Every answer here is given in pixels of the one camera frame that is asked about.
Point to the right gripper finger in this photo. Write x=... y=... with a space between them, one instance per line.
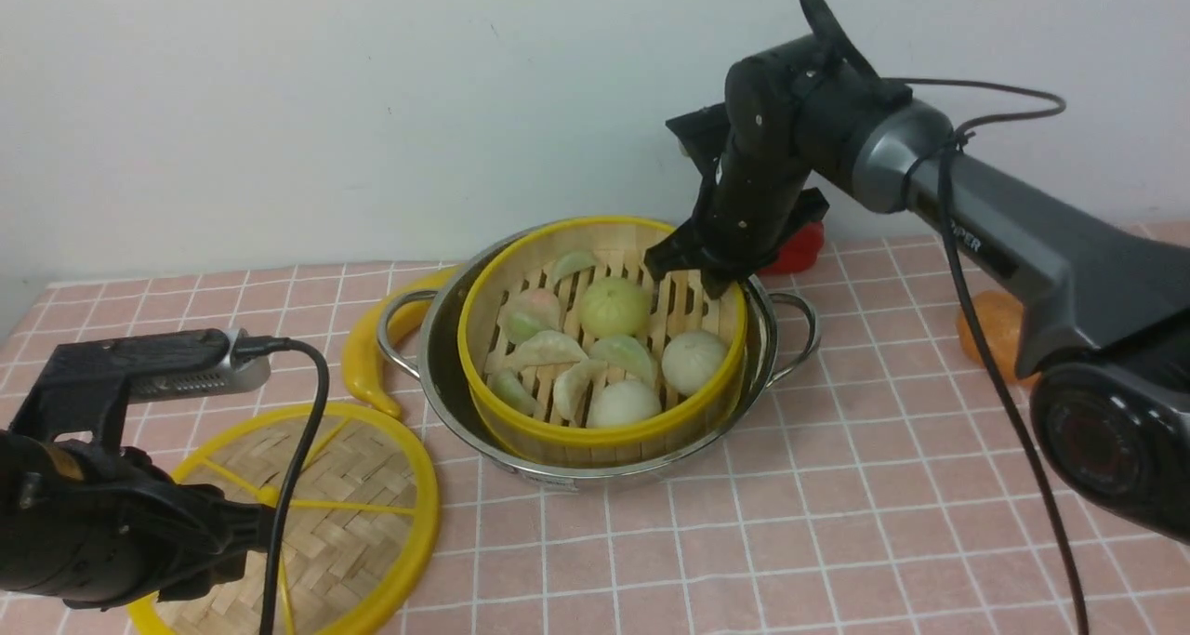
x=680 y=250
x=719 y=275

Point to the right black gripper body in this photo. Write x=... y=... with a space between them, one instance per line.
x=746 y=210

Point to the yellow bamboo steamer basket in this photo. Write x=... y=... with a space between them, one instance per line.
x=679 y=304

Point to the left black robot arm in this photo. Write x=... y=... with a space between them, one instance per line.
x=98 y=530

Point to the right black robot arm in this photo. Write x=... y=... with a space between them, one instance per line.
x=1105 y=313

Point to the pale green dumpling top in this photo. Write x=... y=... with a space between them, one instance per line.
x=570 y=263

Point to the stainless steel pot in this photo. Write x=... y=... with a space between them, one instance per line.
x=440 y=371

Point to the white round bun right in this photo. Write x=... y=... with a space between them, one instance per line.
x=691 y=360

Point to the white round bun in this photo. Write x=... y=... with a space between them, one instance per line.
x=691 y=360
x=623 y=403

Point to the red bell pepper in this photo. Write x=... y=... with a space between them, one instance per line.
x=800 y=253

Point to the green-yellow round bun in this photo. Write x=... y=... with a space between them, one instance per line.
x=614 y=306

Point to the light green dumpling centre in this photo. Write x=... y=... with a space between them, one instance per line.
x=628 y=354

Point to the white round bun left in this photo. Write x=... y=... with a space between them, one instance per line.
x=623 y=403

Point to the pink green dumpling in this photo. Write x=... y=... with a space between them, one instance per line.
x=529 y=313

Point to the white dumpling centre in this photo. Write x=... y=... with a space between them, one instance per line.
x=548 y=347

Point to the white dumpling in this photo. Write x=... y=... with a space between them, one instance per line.
x=568 y=388
x=548 y=347

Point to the white dumpling lower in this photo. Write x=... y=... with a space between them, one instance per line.
x=568 y=388

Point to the green dumpling left edge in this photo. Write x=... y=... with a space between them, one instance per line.
x=508 y=388

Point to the orange brown potato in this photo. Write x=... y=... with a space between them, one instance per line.
x=1000 y=316

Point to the yellow chili pepper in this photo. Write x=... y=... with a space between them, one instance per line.
x=362 y=364

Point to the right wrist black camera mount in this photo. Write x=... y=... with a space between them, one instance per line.
x=702 y=136

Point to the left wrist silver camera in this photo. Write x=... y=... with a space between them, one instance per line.
x=87 y=387

